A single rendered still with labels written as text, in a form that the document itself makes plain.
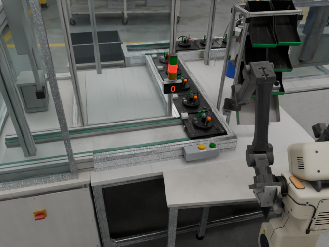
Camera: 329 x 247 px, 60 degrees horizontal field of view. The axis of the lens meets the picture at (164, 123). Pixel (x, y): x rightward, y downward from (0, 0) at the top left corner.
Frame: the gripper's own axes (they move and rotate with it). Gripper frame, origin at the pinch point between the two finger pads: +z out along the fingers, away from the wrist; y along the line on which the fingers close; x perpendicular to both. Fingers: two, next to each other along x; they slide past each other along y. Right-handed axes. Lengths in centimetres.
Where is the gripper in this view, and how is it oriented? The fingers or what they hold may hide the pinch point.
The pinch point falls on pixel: (227, 106)
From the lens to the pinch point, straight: 182.2
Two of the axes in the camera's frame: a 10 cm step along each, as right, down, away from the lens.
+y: -9.9, -1.5, -0.8
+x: -1.4, 9.9, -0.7
